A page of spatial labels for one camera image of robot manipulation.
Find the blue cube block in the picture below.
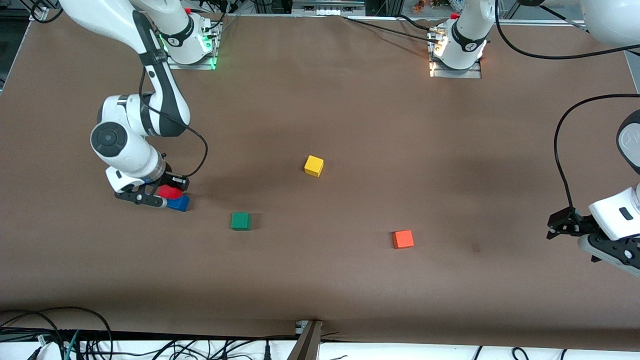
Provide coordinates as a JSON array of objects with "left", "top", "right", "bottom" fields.
[{"left": 166, "top": 194, "right": 191, "bottom": 213}]

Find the yellow cube block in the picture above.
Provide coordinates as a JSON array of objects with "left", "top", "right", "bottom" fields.
[{"left": 304, "top": 155, "right": 325, "bottom": 178}]

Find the orange cube block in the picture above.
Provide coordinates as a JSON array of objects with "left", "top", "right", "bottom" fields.
[{"left": 392, "top": 229, "right": 415, "bottom": 250}]

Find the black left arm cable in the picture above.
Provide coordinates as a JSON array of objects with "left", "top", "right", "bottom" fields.
[{"left": 492, "top": 0, "right": 640, "bottom": 222}]

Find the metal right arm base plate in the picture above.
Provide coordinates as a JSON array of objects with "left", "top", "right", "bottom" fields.
[{"left": 164, "top": 22, "right": 221, "bottom": 71}]

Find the black looped floor cable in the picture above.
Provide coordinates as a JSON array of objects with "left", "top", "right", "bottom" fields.
[
  {"left": 0, "top": 306, "right": 114, "bottom": 360},
  {"left": 0, "top": 311, "right": 67, "bottom": 360}
]

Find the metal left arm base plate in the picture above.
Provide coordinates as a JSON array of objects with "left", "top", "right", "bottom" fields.
[{"left": 429, "top": 27, "right": 483, "bottom": 80}]

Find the teal network cable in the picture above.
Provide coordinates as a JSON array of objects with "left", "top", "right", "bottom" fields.
[{"left": 64, "top": 330, "right": 81, "bottom": 360}]

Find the grey camera mount beam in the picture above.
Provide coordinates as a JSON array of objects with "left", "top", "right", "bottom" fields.
[{"left": 286, "top": 321, "right": 324, "bottom": 360}]

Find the aluminium rail section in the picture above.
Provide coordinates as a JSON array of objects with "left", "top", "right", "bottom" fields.
[{"left": 291, "top": 0, "right": 367, "bottom": 17}]

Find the black base power cable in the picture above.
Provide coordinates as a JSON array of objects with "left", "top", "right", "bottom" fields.
[
  {"left": 341, "top": 16, "right": 441, "bottom": 45},
  {"left": 395, "top": 14, "right": 442, "bottom": 34}
]

